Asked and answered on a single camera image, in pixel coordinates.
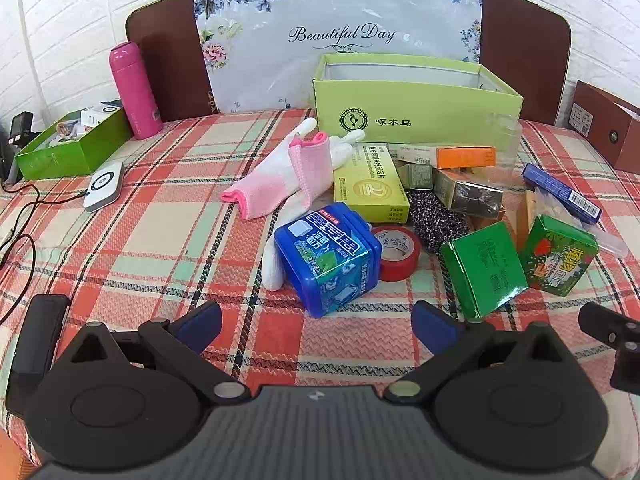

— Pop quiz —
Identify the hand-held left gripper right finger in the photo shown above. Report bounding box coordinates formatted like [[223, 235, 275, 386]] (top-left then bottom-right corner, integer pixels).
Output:
[[384, 301, 568, 406]]

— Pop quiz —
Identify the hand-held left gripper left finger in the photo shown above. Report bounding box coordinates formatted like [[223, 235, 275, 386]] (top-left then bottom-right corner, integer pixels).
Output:
[[65, 301, 251, 406]]

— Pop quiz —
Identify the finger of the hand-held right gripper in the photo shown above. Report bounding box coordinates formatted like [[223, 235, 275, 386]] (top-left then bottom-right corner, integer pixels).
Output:
[[578, 301, 640, 406]]

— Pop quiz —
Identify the plain green carton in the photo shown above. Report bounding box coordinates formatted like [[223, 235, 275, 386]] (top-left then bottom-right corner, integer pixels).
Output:
[[440, 221, 530, 322]]

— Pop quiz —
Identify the clear plastic case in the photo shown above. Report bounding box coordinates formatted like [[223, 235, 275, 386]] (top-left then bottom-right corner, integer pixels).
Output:
[[534, 187, 628, 259]]

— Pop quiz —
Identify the steel wool scrubber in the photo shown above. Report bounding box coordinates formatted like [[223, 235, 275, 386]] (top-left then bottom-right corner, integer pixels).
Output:
[[407, 189, 471, 253]]

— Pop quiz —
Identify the blue plastic container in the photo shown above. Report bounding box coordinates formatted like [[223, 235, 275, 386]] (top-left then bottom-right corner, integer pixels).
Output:
[[274, 201, 383, 319]]

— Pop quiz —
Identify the clear plastic container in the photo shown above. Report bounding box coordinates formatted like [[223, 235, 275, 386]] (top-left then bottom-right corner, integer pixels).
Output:
[[486, 112, 524, 188]]

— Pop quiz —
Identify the light green box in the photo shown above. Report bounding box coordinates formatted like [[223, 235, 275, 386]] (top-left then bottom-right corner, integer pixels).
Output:
[[312, 54, 524, 147]]

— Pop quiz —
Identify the red tape roll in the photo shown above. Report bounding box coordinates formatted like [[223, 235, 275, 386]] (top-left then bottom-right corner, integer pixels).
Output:
[[370, 225, 422, 283]]

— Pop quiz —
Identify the plaid bed sheet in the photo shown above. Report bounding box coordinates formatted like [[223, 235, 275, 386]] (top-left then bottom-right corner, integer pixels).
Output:
[[0, 105, 640, 466]]

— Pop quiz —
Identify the green printed box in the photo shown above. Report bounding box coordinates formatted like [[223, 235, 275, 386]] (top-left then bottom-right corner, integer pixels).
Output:
[[518, 214, 599, 297]]

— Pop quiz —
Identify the gold box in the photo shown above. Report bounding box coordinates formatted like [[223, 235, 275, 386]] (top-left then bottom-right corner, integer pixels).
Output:
[[432, 167, 506, 221]]

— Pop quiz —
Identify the blue slim box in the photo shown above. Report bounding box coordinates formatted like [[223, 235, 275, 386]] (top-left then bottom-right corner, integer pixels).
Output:
[[521, 162, 602, 226]]

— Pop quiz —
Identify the olive small box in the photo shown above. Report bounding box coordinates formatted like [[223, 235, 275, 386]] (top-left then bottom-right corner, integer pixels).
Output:
[[397, 162, 433, 192]]

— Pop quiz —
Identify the yellow medicine box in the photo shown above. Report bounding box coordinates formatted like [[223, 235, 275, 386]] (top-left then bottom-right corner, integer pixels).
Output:
[[332, 142, 411, 224]]

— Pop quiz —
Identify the pink cloth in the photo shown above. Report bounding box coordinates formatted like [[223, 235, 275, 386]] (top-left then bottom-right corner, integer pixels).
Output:
[[221, 132, 333, 221]]

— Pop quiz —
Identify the white portable device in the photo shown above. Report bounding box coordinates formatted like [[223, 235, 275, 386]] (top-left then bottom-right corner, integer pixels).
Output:
[[82, 161, 126, 212]]

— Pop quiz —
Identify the orange and white box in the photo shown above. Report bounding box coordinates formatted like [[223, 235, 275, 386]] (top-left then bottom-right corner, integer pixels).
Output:
[[390, 144, 497, 170]]

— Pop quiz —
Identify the white glove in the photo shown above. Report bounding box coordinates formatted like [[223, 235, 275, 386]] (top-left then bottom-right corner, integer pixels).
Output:
[[287, 117, 367, 171]]

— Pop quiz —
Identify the brown cardboard box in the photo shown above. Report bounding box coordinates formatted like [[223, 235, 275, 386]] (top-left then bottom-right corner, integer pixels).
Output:
[[568, 79, 640, 176]]

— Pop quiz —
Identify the small green tray box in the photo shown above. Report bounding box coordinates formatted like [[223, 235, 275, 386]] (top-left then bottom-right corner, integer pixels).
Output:
[[14, 99, 133, 181]]

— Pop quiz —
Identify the white small box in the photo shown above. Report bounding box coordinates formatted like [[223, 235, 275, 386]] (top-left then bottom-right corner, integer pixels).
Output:
[[80, 106, 113, 128]]

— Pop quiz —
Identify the pink thermos bottle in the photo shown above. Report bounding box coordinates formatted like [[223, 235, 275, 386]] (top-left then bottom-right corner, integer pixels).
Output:
[[109, 41, 164, 141]]

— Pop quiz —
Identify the black charger device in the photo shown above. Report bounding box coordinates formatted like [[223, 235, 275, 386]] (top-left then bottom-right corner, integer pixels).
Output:
[[7, 114, 43, 148]]

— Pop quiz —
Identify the brown wooden headboard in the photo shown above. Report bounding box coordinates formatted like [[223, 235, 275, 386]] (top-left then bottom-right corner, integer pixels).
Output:
[[125, 0, 572, 126]]

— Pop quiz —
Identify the floral printed plastic bag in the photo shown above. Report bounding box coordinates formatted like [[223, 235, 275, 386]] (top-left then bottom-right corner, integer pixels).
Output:
[[192, 0, 483, 113]]

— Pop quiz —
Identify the black cable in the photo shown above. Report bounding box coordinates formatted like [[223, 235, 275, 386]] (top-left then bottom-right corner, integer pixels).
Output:
[[0, 182, 91, 208], [0, 200, 43, 326]]

